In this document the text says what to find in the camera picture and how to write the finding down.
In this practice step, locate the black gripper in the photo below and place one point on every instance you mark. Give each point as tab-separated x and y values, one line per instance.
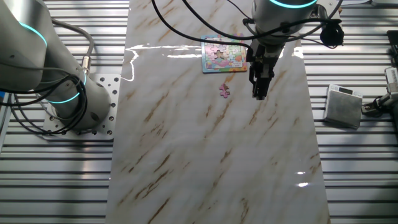
262	53

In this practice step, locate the pink brown puzzle piece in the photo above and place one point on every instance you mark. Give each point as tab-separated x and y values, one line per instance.
224	91

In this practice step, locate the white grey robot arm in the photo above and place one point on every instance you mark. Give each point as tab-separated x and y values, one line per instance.
31	46

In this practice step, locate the colourful butterfly puzzle board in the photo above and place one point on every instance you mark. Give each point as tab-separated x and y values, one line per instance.
217	65

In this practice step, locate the silver digital scale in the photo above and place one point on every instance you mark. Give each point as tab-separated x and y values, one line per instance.
342	109

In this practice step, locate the marble pattern board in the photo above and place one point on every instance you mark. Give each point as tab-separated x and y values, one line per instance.
192	149

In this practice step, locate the black metal clamp connector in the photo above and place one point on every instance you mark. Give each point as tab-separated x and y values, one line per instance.
373	107

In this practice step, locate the grey ribbed device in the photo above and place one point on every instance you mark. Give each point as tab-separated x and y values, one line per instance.
392	77

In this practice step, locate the black box device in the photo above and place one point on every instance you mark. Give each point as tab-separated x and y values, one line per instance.
394	40

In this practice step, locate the grey flat object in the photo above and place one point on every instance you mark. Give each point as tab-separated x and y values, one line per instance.
385	2

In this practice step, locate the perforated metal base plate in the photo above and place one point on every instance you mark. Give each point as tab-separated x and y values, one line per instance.
107	87

